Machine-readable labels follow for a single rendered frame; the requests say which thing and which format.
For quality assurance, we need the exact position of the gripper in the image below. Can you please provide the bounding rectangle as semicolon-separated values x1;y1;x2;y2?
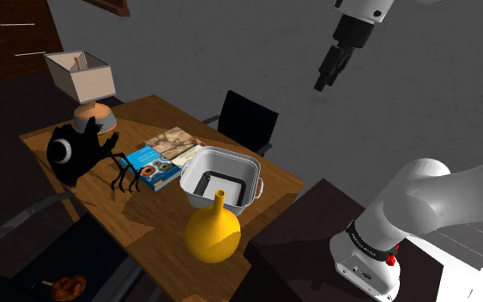
313;14;377;93

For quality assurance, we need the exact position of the black chair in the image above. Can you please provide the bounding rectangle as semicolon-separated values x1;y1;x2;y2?
201;89;280;158

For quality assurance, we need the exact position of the white square pot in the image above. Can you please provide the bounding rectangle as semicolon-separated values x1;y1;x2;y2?
178;145;265;217

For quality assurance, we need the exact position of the beige map-cover book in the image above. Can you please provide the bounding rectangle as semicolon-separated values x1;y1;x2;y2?
144;126;208;170

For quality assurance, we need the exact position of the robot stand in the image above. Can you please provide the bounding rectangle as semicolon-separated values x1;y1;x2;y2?
229;178;445;302

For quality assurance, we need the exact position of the blue book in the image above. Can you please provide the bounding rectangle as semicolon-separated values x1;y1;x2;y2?
118;144;183;193

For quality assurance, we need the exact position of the yellow round vase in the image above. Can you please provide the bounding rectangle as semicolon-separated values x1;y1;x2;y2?
184;189;242;264

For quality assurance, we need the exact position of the wooden desk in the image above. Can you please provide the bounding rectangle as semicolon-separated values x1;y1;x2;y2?
18;94;305;302

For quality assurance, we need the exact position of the table lamp with square shade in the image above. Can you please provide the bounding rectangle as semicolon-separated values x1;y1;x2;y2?
43;50;118;135

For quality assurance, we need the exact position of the black bird figure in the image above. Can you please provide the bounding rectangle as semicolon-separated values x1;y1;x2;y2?
46;116;143;194

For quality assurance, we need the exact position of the brown chest of drawers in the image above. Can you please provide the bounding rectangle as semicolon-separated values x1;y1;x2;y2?
0;0;64;81

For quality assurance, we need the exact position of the brown round object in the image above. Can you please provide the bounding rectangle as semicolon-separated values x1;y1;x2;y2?
41;275;88;302

